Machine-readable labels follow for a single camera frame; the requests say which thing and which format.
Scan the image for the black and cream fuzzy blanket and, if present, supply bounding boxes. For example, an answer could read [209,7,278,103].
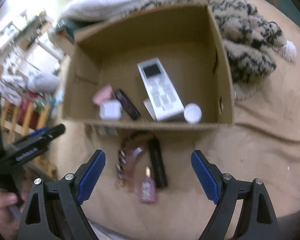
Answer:
[115,0,297,101]

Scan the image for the black cylindrical tube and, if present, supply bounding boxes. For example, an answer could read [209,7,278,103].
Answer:
[148,138,168,188]

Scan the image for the dark oval case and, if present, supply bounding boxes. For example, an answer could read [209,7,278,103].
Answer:
[115,88,141,120]

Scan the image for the silver chain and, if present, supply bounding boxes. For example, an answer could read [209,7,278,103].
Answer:
[116,149,127,189]

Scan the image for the person's left hand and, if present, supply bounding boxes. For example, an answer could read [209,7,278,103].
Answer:
[0,179,28,230]

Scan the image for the brown cardboard box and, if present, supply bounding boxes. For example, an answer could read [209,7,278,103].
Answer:
[62,1,235,130]

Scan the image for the person's right leg grey trousers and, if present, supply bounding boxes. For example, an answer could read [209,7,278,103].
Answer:
[274,209,300,240]

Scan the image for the white round jar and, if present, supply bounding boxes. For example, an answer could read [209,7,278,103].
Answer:
[184,103,202,125]

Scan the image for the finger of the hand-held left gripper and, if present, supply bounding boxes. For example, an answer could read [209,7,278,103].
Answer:
[14,127,50,145]
[37,124,66,143]

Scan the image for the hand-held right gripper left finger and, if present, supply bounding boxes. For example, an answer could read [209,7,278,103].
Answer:
[16,149,106,240]

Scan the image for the pink cartoon charm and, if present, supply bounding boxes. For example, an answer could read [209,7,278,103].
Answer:
[92,84,113,104]

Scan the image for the white earbuds case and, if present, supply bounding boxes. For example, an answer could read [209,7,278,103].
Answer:
[99,100,122,120]

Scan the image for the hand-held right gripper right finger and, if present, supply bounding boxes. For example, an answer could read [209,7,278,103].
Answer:
[191,150,280,240]

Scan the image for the yellow wooden rack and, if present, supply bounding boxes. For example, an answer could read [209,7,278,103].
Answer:
[0,99,58,179]

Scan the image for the white remote control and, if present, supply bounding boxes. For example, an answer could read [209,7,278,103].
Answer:
[137,57,185,122]

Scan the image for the teal padded cushion orange stripe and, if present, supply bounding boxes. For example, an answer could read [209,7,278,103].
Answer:
[55,19,78,37]

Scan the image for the grey plastic bag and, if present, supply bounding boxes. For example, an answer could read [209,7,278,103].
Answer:
[27,71,62,93]

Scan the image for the white duvet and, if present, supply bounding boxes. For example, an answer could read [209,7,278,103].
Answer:
[57,0,231,23]

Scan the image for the pink keychain bottle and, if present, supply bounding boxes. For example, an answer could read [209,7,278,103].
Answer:
[140,166,157,203]

